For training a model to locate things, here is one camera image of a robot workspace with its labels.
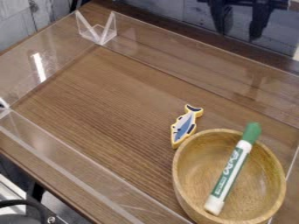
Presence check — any brown wooden bowl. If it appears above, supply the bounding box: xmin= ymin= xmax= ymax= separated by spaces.
xmin=172 ymin=129 xmax=285 ymax=224

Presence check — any green white marker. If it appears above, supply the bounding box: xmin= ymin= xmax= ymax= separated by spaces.
xmin=204 ymin=122 xmax=261 ymax=215

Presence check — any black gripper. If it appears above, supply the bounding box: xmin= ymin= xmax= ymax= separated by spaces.
xmin=196 ymin=0 xmax=290 ymax=41

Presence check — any clear acrylic corner bracket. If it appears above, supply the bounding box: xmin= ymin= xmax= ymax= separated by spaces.
xmin=74 ymin=10 xmax=117 ymax=46

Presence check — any clear acrylic front wall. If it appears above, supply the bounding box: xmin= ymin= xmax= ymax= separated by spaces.
xmin=0 ymin=108 xmax=192 ymax=224

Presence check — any yellow blue fish toy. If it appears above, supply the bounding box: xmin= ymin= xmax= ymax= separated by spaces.
xmin=170 ymin=104 xmax=204 ymax=149

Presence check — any black cable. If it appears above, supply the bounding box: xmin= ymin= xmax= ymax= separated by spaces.
xmin=0 ymin=199 xmax=46 ymax=224

